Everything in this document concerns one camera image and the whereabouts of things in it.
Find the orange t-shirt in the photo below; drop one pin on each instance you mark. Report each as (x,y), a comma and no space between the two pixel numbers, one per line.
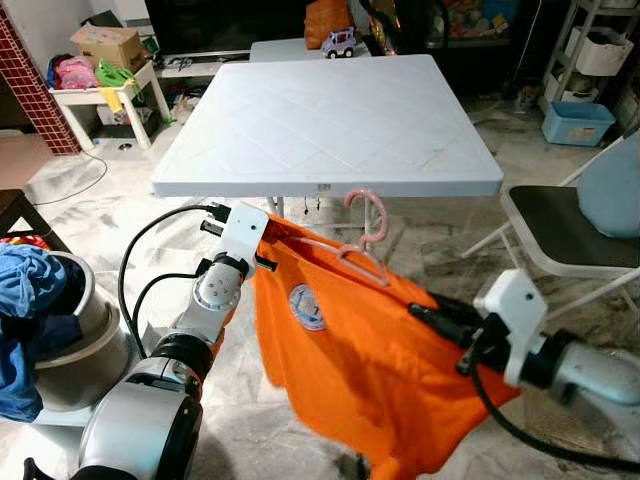
(360,380)

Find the pink plastic clothes hanger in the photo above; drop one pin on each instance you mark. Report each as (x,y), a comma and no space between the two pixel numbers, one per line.
(378,215)

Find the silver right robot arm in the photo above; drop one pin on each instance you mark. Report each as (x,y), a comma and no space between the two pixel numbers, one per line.
(590,370)

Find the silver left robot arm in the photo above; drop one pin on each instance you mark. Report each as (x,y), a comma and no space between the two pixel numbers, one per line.
(150,410)

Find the white folding chair grey seat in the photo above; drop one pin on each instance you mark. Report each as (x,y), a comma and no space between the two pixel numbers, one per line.
(560,225)

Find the white plastic folding table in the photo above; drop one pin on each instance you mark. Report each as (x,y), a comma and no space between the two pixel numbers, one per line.
(330,120)

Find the grey laundry basket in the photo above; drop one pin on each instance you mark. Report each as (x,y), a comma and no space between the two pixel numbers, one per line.
(95,340)

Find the light blue pillow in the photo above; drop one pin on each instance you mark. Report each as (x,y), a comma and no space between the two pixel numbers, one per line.
(612,190)

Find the low white bench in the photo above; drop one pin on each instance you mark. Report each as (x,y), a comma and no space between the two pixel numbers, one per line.
(285,50)

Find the small white side table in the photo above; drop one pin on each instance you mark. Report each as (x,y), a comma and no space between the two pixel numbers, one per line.
(110,100)

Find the yellow cloth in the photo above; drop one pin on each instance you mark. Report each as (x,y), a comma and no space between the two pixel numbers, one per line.
(112,98)

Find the purple toy car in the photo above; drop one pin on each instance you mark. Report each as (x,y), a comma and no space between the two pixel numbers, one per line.
(340,44)

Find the light blue plastic basket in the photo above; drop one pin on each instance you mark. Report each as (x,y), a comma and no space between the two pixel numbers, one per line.
(578,125)

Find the black television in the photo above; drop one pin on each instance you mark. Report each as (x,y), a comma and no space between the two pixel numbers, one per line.
(225,25)

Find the dark wooden stool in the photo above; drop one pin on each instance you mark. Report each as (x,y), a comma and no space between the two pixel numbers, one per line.
(25,215)

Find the orange bag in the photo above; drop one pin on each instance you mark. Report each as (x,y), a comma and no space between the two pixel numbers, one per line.
(328,22)

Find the cardboard box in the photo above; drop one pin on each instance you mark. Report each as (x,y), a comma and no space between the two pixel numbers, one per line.
(108,47)

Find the pink bag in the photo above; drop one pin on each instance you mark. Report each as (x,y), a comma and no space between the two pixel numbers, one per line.
(75,73)

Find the black stroller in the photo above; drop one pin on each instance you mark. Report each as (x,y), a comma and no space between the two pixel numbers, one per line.
(400,25)

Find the red brick pillar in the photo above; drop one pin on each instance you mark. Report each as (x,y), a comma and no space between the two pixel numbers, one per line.
(35,90)

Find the colourful plush toy pile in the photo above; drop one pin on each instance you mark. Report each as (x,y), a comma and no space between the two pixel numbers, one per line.
(480,18)

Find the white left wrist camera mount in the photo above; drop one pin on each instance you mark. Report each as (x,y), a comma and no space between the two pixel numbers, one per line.
(243,235)

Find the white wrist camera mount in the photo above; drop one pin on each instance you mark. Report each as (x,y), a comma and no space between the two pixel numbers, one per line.
(512,320)
(243,235)

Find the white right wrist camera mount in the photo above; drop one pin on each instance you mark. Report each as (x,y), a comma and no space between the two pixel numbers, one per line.
(512,320)

